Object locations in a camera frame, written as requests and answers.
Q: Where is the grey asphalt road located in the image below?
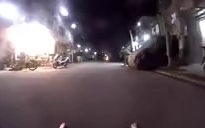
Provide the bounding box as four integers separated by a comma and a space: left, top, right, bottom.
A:
0, 61, 205, 128

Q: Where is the dark parked vehicle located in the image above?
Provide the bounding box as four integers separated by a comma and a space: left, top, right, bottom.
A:
127, 41, 168, 71

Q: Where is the pole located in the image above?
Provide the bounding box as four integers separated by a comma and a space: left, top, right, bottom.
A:
158, 3, 173, 68

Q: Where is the lit building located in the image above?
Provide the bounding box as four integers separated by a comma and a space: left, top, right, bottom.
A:
0, 0, 74, 68

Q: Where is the bicycle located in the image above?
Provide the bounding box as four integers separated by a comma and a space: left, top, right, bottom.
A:
9, 56, 40, 72

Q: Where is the grey pavement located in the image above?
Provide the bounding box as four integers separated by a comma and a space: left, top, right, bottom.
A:
153, 63, 205, 92

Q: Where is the building with pillars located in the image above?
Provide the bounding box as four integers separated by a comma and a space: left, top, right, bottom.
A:
129, 0, 205, 66

